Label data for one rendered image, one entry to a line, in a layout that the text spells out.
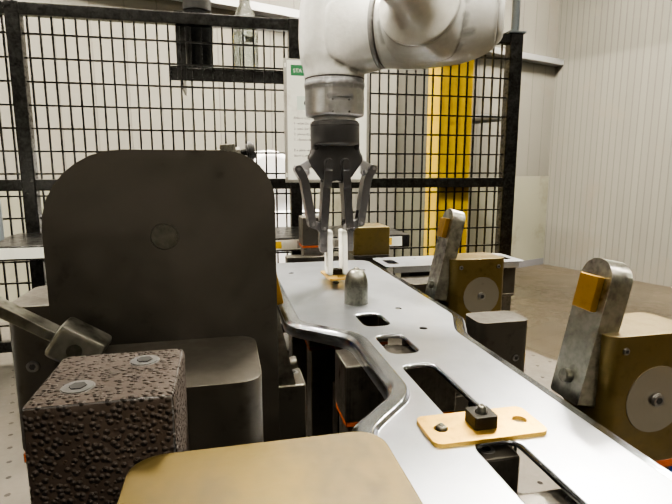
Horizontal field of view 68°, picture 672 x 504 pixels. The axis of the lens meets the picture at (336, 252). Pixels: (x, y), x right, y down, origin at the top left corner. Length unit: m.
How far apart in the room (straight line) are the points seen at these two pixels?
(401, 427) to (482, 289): 0.45
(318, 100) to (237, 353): 0.52
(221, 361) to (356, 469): 0.12
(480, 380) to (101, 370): 0.32
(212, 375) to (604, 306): 0.33
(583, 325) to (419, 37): 0.39
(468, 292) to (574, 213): 5.78
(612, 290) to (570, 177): 6.11
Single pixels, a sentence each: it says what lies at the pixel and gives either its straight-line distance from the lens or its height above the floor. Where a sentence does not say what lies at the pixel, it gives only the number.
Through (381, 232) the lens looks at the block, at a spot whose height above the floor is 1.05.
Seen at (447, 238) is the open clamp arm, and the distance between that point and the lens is 0.77.
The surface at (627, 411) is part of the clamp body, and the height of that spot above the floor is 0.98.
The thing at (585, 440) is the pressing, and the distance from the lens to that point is 0.39.
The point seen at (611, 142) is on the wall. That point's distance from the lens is 6.33.
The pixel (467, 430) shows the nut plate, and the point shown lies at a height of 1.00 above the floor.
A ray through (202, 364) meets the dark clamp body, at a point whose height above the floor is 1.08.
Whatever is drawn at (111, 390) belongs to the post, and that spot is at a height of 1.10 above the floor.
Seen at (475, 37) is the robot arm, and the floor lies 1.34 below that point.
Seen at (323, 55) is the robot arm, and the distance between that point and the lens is 0.75.
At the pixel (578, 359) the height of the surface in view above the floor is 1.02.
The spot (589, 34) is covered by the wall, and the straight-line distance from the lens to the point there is 6.68.
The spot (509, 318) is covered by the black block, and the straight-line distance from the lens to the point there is 0.68.
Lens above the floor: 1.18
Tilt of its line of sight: 9 degrees down
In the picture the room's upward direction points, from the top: straight up
